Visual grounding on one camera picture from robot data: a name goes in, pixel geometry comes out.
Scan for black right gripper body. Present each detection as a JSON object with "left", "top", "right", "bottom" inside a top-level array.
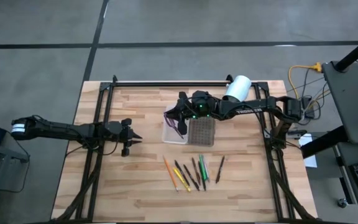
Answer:
[{"left": 177, "top": 91, "right": 196, "bottom": 136}]

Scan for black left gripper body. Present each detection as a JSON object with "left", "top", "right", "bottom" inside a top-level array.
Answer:
[{"left": 103, "top": 117, "right": 134, "bottom": 157}]

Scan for purple handled scissors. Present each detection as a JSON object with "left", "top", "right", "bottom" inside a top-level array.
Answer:
[{"left": 163, "top": 112, "right": 185, "bottom": 140}]

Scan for clear plastic supply box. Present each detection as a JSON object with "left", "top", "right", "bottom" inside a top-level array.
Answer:
[{"left": 161, "top": 104, "right": 190, "bottom": 146}]

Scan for clear plastic pencil case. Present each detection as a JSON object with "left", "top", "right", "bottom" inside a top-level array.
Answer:
[{"left": 187, "top": 116, "right": 216, "bottom": 147}]

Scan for orange pencil with eraser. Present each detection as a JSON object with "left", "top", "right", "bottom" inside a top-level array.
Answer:
[{"left": 162, "top": 156, "right": 180, "bottom": 193}]

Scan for light green pen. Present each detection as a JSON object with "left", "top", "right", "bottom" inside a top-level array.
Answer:
[{"left": 199, "top": 154, "right": 211, "bottom": 182}]

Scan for black pen with scale print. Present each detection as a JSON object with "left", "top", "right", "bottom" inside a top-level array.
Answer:
[{"left": 191, "top": 157, "right": 201, "bottom": 186}]

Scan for yellow highlighter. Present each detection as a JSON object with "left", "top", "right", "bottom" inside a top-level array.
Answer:
[{"left": 172, "top": 167, "right": 192, "bottom": 193}]

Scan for dark green pen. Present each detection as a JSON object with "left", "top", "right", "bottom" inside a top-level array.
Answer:
[{"left": 198, "top": 161, "right": 207, "bottom": 192}]

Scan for black power adapter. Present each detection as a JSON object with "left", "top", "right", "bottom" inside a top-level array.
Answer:
[{"left": 301, "top": 96, "right": 316, "bottom": 119}]

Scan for white paper sheet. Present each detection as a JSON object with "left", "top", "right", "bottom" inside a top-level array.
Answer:
[{"left": 298, "top": 133, "right": 318, "bottom": 169}]

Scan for black desk leg beam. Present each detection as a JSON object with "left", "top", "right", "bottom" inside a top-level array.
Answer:
[{"left": 300, "top": 125, "right": 349, "bottom": 159}]

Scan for grey desk top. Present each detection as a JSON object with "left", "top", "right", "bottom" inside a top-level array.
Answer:
[{"left": 321, "top": 60, "right": 358, "bottom": 144}]

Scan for dark grey keyboard desk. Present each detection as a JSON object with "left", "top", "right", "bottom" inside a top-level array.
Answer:
[{"left": 336, "top": 141, "right": 358, "bottom": 223}]

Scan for black slanted pole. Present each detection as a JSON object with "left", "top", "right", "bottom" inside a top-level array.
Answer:
[{"left": 334, "top": 30, "right": 358, "bottom": 73}]

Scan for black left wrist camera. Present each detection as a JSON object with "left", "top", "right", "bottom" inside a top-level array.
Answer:
[{"left": 104, "top": 121, "right": 122, "bottom": 136}]

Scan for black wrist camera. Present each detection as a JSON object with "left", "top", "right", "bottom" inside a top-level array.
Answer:
[
  {"left": 192, "top": 90, "right": 217, "bottom": 121},
  {"left": 104, "top": 121, "right": 122, "bottom": 136}
]

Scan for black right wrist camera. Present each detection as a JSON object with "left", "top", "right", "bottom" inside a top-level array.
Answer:
[{"left": 192, "top": 90, "right": 217, "bottom": 121}]

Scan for black aluminium table frame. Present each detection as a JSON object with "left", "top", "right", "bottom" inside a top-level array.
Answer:
[{"left": 53, "top": 74, "right": 318, "bottom": 223}]

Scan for yellow power cable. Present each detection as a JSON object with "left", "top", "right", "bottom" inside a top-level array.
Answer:
[{"left": 288, "top": 62, "right": 323, "bottom": 101}]

